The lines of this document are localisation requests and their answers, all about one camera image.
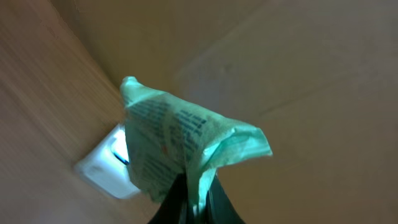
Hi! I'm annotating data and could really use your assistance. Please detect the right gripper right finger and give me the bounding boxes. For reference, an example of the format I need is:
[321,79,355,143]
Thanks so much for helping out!
[205,175,245,224]

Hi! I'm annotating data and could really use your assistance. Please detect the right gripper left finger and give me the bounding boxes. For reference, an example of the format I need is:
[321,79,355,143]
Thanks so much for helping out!
[148,174,188,224]

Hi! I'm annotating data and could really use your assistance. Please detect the teal snack packet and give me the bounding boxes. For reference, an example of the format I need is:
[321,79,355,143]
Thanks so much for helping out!
[120,77,272,215]

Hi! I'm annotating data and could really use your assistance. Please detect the white barcode scanner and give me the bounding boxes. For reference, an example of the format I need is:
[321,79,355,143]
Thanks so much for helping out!
[75,124,140,199]

